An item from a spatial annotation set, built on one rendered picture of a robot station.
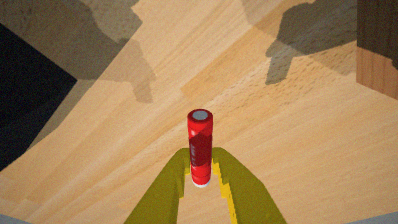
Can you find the red battery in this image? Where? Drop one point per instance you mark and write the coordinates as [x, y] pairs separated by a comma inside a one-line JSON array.
[[200, 128]]

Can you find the wooden drawer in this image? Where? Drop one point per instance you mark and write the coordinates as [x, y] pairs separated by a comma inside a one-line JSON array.
[[377, 46]]

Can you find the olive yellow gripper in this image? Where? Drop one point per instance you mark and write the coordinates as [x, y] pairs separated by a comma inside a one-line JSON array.
[[248, 199]]

